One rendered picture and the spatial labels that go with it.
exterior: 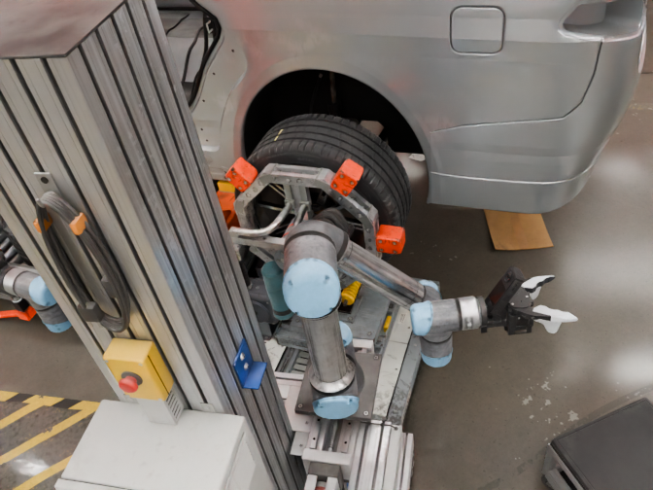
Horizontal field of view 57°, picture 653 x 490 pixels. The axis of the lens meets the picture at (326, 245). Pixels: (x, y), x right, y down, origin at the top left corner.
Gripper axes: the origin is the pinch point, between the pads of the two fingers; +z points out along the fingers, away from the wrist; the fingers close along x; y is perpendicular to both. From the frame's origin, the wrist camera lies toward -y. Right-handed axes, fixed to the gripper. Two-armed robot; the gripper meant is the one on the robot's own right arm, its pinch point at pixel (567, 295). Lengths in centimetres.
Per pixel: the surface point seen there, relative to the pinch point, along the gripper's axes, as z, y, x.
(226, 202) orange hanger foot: -102, 38, -131
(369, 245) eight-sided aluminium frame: -42, 30, -72
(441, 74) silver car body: -11, -21, -94
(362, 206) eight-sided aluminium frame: -42, 16, -76
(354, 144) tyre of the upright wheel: -43, -2, -88
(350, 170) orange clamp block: -45, -1, -72
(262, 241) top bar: -77, 17, -64
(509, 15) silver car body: 8, -40, -83
